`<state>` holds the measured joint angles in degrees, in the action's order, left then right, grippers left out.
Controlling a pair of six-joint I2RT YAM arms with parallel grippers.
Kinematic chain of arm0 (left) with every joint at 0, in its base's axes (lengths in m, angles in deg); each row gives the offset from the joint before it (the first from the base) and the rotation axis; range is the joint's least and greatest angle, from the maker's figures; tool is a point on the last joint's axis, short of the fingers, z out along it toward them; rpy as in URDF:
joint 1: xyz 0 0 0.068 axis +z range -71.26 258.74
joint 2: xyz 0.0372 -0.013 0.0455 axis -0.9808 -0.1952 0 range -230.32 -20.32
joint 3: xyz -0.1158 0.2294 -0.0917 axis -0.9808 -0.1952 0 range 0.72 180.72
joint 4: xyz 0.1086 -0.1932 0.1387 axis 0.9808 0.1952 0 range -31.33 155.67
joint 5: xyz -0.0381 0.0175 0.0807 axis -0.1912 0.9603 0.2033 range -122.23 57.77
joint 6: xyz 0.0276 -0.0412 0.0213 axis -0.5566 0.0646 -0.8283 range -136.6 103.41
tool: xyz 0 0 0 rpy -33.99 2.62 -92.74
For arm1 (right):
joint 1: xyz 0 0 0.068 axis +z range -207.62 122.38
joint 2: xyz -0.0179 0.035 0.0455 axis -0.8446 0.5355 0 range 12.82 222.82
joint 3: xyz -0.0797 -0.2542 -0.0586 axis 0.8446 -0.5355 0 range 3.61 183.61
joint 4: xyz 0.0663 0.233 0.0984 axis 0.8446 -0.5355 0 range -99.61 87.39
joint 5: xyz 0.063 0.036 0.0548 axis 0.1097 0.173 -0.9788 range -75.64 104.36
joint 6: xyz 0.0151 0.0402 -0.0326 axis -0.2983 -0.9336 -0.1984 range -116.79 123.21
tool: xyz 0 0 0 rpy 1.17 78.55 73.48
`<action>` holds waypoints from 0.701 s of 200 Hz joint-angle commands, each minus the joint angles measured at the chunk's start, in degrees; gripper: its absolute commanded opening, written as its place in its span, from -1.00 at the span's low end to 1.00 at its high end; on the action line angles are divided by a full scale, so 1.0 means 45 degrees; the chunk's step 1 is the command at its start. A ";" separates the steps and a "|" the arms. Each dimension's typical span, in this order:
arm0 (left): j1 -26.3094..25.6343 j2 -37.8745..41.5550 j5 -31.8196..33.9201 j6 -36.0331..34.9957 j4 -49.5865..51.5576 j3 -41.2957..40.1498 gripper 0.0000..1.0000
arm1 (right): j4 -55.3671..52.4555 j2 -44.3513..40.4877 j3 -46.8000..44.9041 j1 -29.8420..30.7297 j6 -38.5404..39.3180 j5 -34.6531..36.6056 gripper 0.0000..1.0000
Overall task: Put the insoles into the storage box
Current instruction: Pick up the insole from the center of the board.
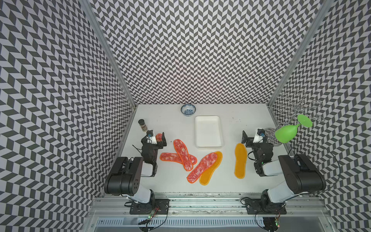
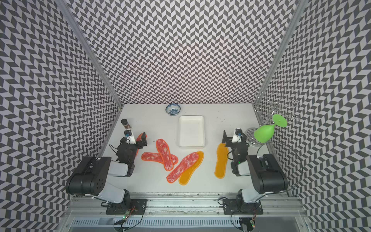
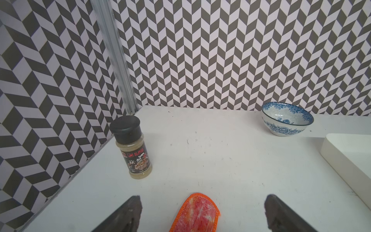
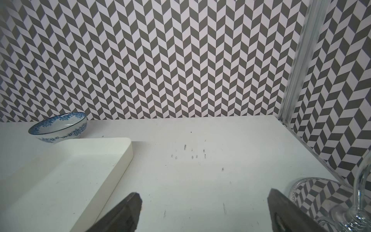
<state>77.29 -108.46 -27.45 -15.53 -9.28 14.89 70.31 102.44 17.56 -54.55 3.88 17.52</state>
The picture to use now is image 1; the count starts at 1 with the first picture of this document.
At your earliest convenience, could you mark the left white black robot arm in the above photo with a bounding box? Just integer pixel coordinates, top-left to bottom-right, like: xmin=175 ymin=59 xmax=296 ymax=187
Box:
xmin=104 ymin=130 xmax=167 ymax=206

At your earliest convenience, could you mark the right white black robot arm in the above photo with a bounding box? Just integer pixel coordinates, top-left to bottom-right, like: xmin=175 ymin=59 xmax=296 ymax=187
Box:
xmin=241 ymin=129 xmax=327 ymax=212

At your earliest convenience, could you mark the white storage tray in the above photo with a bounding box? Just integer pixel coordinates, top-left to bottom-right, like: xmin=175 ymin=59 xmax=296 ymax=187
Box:
xmin=195 ymin=116 xmax=224 ymax=148

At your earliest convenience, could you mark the yellow insole right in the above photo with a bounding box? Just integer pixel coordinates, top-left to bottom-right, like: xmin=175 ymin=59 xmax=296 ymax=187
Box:
xmin=234 ymin=143 xmax=248 ymax=179

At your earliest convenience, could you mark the yellow insole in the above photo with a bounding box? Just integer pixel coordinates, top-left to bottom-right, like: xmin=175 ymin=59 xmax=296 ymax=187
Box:
xmin=199 ymin=151 xmax=223 ymax=186
xmin=234 ymin=143 xmax=248 ymax=179

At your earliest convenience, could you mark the green plastic wine glass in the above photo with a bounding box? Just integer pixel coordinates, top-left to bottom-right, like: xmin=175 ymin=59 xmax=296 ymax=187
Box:
xmin=274 ymin=115 xmax=313 ymax=144

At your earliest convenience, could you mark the small spice jar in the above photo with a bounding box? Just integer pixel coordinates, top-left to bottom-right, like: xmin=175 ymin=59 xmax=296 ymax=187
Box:
xmin=138 ymin=119 xmax=148 ymax=132

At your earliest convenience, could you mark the blue white porcelain bowl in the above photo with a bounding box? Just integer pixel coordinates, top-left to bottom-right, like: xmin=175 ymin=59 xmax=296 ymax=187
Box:
xmin=181 ymin=104 xmax=196 ymax=117

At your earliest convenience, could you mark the yellow insole left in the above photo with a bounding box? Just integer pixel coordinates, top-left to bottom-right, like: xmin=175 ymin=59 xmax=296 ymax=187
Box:
xmin=199 ymin=151 xmax=223 ymax=186

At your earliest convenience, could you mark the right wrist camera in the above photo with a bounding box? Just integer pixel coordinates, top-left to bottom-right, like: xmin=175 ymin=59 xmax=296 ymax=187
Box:
xmin=253 ymin=129 xmax=266 ymax=144

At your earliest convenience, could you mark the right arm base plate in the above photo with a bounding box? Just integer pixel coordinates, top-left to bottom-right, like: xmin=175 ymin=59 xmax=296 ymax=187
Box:
xmin=243 ymin=198 xmax=287 ymax=215

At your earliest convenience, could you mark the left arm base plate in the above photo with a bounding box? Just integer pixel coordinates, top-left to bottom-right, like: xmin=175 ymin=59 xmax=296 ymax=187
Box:
xmin=129 ymin=199 xmax=170 ymax=215

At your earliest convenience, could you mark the clear wire rack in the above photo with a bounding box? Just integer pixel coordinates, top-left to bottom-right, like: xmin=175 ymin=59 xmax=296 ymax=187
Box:
xmin=274 ymin=90 xmax=324 ymax=129

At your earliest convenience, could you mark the aluminium front rail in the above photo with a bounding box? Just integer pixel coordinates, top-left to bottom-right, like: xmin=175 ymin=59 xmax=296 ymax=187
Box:
xmin=87 ymin=192 xmax=330 ymax=218

